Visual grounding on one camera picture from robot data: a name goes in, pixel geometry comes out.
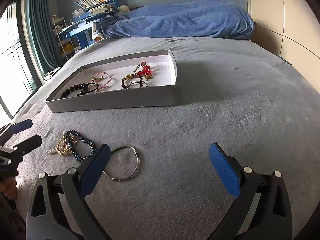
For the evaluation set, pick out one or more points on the grey bed cover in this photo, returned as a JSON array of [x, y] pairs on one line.
[[257, 107]]

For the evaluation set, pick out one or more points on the stack of papers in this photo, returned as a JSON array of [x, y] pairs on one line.
[[101, 9]]

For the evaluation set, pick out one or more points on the left hand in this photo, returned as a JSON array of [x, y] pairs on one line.
[[8, 186]]

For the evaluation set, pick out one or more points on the large silver bangle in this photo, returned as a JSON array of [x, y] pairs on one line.
[[124, 164]]

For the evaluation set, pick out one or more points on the small silver bangle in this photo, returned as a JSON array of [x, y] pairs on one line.
[[140, 84]]

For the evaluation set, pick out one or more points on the grey shallow cardboard tray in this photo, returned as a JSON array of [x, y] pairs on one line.
[[99, 85]]

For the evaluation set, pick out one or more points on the cream wardrobe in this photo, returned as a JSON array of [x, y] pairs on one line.
[[289, 29]]

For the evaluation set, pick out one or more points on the blue blanket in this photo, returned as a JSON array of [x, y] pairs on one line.
[[201, 18]]

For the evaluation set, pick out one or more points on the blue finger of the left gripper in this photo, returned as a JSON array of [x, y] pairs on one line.
[[20, 126], [28, 145]]

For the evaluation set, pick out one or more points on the blue desk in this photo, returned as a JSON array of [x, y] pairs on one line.
[[83, 24]]

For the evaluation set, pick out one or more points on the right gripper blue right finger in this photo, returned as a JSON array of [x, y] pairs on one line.
[[228, 169]]

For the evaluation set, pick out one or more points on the white shelf rack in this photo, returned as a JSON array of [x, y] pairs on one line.
[[66, 46]]

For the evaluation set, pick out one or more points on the teal curtain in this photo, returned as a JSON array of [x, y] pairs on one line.
[[43, 39]]

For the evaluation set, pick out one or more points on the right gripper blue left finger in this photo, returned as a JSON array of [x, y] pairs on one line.
[[92, 168]]

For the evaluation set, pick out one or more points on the white plush toy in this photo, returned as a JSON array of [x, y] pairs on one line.
[[123, 9]]

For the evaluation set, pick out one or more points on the window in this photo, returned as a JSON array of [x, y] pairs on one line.
[[19, 80]]

